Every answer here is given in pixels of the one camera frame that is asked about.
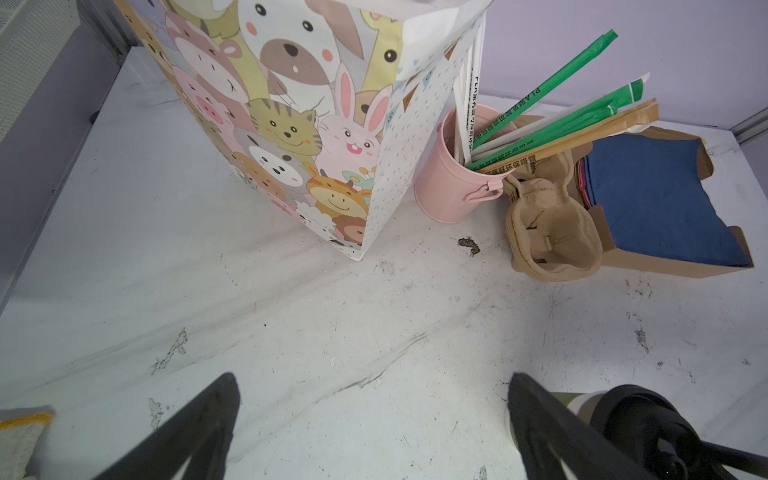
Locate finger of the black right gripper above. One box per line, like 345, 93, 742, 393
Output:
699, 442, 768, 480

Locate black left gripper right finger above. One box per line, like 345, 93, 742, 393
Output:
508, 372, 653, 479

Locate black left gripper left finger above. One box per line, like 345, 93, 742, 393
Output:
97, 372, 241, 479

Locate green paper coffee cup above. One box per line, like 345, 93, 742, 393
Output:
552, 390, 607, 424

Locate black plastic cup lid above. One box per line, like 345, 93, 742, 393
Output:
589, 385, 708, 479

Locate cartoon animal paper gift bag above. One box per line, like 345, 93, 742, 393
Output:
118, 0, 488, 260

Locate stacked brown pulp cup carriers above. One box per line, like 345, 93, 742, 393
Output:
503, 150, 603, 282

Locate cardboard box of blue napkins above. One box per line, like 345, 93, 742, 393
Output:
571, 127, 754, 278

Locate pink metal straw bucket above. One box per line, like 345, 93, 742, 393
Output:
414, 111, 511, 224

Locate brown paper wrapped straw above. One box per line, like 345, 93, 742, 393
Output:
477, 99, 660, 174

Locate green wrapped straw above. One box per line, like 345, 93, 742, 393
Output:
468, 73, 651, 171
472, 29, 618, 151

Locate white wrapped straw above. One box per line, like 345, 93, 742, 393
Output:
453, 14, 486, 165

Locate white mesh two-tier shelf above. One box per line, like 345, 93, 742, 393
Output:
1, 0, 80, 136

